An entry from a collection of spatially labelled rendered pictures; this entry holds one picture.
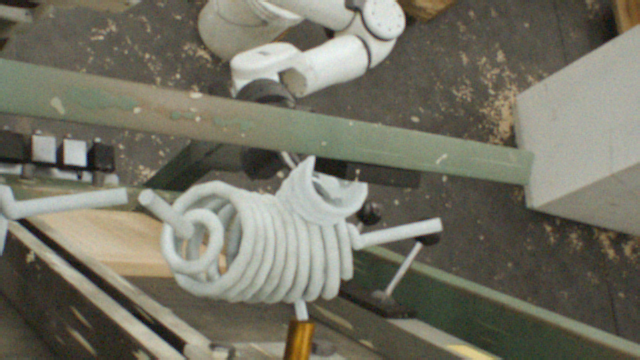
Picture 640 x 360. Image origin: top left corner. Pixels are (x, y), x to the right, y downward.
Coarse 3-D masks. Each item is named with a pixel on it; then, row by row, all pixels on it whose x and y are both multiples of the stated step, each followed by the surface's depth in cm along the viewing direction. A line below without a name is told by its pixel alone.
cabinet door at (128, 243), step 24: (48, 216) 137; (72, 216) 141; (96, 216) 144; (120, 216) 148; (144, 216) 152; (72, 240) 121; (96, 240) 124; (120, 240) 127; (144, 240) 131; (120, 264) 111; (144, 264) 113
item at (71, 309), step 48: (288, 192) 47; (336, 192) 45; (48, 240) 93; (0, 288) 93; (48, 288) 80; (96, 288) 74; (48, 336) 78; (96, 336) 68; (144, 336) 63; (192, 336) 65; (288, 336) 49
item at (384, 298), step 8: (440, 232) 101; (416, 240) 102; (424, 240) 101; (432, 240) 101; (440, 240) 102; (416, 248) 102; (408, 256) 101; (416, 256) 102; (408, 264) 101; (400, 272) 101; (392, 280) 101; (400, 280) 101; (392, 288) 100; (376, 296) 100; (384, 296) 99; (384, 304) 99; (392, 304) 100
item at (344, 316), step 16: (144, 208) 155; (224, 240) 129; (320, 304) 107; (336, 304) 104; (352, 304) 101; (320, 320) 106; (336, 320) 103; (352, 320) 101; (368, 320) 98; (384, 320) 96; (400, 320) 97; (416, 320) 98; (352, 336) 101; (368, 336) 98; (384, 336) 96; (400, 336) 93; (416, 336) 91; (432, 336) 92; (448, 336) 93; (384, 352) 95; (400, 352) 93; (416, 352) 91; (432, 352) 89; (448, 352) 87; (480, 352) 89
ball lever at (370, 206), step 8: (368, 200) 112; (376, 200) 112; (360, 208) 111; (368, 208) 111; (376, 208) 111; (360, 216) 111; (368, 216) 111; (376, 216) 111; (360, 224) 112; (368, 224) 112; (376, 224) 112
